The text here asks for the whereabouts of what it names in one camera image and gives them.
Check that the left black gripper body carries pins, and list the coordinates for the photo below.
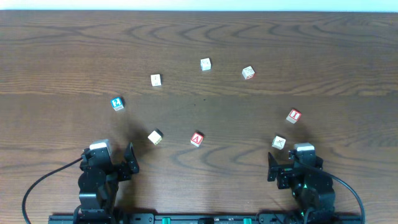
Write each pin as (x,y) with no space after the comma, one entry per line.
(121,170)

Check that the white block upper left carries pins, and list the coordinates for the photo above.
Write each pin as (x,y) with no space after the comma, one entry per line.
(156,80)

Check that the white block lower right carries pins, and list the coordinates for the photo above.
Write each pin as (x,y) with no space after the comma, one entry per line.
(278,142)

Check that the red letter A block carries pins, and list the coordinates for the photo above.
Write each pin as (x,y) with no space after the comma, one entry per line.
(196,139)

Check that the white block lower left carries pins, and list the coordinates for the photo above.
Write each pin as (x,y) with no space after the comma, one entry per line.
(155,137)

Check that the red letter I block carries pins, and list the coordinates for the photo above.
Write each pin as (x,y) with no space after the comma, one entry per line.
(293,116)

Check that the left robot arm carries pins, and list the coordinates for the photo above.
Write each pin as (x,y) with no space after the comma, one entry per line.
(99,183)

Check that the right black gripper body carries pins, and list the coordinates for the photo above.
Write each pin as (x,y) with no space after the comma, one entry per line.
(283,175)

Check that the blue number 2 block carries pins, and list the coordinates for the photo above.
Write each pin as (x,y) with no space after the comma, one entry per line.
(117,103)

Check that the white block top centre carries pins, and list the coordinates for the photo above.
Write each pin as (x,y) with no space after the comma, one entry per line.
(205,64)

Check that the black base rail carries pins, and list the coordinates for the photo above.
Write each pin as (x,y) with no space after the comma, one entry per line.
(148,218)

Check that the white red block upper right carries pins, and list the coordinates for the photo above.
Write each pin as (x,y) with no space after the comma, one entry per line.
(248,72)

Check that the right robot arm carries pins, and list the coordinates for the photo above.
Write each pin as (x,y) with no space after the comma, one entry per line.
(312,190)

